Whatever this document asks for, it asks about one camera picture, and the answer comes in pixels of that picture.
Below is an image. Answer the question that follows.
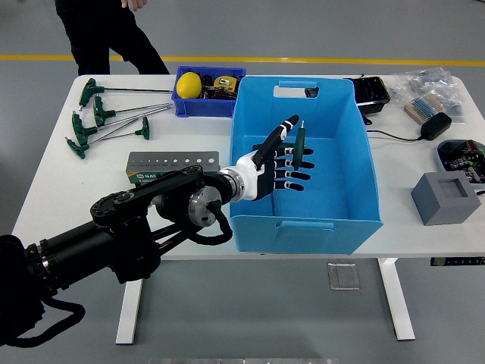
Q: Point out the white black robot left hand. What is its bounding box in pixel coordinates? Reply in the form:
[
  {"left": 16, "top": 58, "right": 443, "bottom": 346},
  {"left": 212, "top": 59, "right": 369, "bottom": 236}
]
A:
[{"left": 234, "top": 114, "right": 316, "bottom": 201}]

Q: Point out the small green T-handle hex wrench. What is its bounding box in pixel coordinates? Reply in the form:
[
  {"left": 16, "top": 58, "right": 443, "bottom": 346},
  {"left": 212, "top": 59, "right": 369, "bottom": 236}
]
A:
[{"left": 293, "top": 120, "right": 306, "bottom": 172}]

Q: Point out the large light blue folding box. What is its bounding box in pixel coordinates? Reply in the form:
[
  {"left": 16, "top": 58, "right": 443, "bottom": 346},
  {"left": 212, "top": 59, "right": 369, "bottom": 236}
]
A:
[{"left": 229, "top": 74, "right": 383, "bottom": 256}]

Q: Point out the grey green SATA wrench stand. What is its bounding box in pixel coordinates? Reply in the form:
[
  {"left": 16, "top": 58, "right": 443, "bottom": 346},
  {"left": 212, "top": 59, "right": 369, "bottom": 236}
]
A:
[{"left": 126, "top": 150, "right": 221, "bottom": 187}]

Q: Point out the person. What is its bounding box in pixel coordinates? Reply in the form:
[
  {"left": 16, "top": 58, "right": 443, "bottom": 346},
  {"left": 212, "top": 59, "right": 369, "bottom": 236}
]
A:
[{"left": 54, "top": 0, "right": 171, "bottom": 76}]

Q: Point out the small dark blue parts bin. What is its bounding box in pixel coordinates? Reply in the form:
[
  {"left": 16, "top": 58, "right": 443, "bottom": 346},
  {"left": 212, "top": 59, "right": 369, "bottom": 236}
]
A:
[{"left": 171, "top": 66, "right": 248, "bottom": 119}]

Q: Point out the dark metal parts pile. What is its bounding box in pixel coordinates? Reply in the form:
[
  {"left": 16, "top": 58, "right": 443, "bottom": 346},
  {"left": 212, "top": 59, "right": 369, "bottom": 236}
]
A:
[{"left": 202, "top": 87, "right": 239, "bottom": 101}]

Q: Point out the yellow lemon-shaped ball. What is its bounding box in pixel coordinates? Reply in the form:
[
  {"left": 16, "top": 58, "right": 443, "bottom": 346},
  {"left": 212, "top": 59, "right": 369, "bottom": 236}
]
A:
[{"left": 176, "top": 71, "right": 202, "bottom": 99}]

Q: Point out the yellow tape measure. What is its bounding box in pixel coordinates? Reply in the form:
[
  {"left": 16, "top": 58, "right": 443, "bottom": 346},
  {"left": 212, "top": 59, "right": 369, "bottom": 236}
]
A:
[{"left": 214, "top": 75, "right": 239, "bottom": 92}]

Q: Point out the yellow floor tape line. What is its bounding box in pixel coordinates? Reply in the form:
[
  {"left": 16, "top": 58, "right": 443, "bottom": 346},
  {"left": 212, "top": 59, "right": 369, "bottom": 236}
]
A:
[{"left": 0, "top": 54, "right": 485, "bottom": 67}]

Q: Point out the metal floor socket plate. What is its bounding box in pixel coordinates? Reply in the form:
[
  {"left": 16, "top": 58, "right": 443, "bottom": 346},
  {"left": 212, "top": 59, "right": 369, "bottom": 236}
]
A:
[{"left": 327, "top": 262, "right": 360, "bottom": 291}]

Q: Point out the black plastic tray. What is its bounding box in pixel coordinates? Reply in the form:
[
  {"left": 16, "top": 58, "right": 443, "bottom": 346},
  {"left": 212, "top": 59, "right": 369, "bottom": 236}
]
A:
[{"left": 346, "top": 75, "right": 391, "bottom": 115}]

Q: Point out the blue resistor strip bundle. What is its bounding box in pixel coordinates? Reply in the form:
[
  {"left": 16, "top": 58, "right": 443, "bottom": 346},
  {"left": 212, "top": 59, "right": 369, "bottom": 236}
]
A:
[{"left": 403, "top": 93, "right": 447, "bottom": 125}]

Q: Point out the grey cube block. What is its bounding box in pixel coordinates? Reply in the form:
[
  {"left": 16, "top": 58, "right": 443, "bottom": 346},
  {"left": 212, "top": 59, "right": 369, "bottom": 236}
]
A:
[{"left": 410, "top": 171, "right": 482, "bottom": 227}]

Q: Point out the black power adapter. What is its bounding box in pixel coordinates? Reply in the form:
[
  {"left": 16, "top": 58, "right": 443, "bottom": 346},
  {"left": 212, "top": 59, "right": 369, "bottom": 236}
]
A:
[{"left": 420, "top": 112, "right": 453, "bottom": 142}]

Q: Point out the white table leg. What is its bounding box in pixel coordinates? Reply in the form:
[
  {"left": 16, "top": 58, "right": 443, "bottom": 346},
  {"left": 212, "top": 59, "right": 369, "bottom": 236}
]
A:
[
  {"left": 377, "top": 258, "right": 416, "bottom": 341},
  {"left": 114, "top": 278, "right": 145, "bottom": 345}
]

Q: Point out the clear plastic bag of resistors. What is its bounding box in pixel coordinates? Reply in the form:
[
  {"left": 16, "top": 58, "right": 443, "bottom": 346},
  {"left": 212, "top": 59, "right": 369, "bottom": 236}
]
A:
[{"left": 390, "top": 67, "right": 466, "bottom": 124}]

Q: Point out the blue tray of electronic components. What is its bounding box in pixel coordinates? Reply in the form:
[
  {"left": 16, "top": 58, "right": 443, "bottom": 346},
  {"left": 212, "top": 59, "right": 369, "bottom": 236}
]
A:
[{"left": 435, "top": 139, "right": 485, "bottom": 186}]

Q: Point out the black table control panel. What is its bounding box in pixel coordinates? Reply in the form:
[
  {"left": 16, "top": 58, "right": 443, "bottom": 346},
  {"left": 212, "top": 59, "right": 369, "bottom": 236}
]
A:
[{"left": 430, "top": 257, "right": 485, "bottom": 267}]

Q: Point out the green T-handle wrench thin shaft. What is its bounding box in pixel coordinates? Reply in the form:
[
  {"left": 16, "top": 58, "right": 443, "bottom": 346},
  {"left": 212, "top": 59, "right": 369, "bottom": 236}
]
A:
[{"left": 78, "top": 77, "right": 174, "bottom": 111}]

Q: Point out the tiny green T-handle hex wrench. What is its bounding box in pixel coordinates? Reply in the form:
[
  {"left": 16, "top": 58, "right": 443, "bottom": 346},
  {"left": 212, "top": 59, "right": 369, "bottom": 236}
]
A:
[{"left": 101, "top": 115, "right": 152, "bottom": 141}]

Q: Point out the black adapter cord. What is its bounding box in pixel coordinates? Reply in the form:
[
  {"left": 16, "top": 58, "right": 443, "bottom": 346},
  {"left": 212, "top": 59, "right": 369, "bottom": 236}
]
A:
[{"left": 366, "top": 130, "right": 424, "bottom": 142}]

